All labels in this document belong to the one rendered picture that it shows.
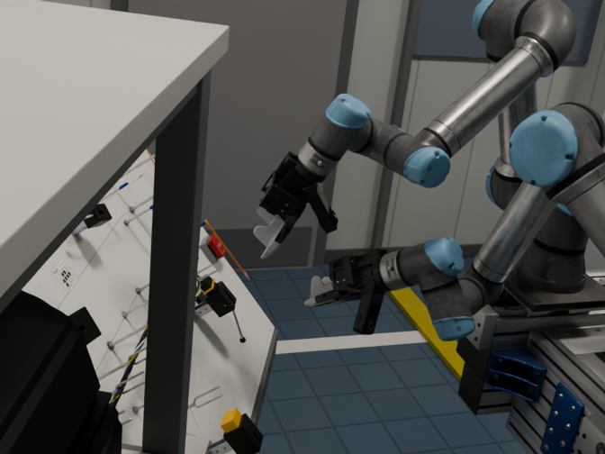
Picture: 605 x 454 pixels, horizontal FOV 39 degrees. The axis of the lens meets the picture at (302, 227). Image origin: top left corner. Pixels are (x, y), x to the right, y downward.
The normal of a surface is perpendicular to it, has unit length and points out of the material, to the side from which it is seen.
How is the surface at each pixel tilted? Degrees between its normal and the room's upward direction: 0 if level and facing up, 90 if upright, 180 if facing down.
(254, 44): 90
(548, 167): 86
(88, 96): 0
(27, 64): 0
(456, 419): 0
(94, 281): 51
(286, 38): 90
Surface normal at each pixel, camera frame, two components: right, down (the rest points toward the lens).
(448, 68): 0.31, 0.41
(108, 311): 0.84, -0.47
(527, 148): -0.67, 0.15
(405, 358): 0.11, -0.91
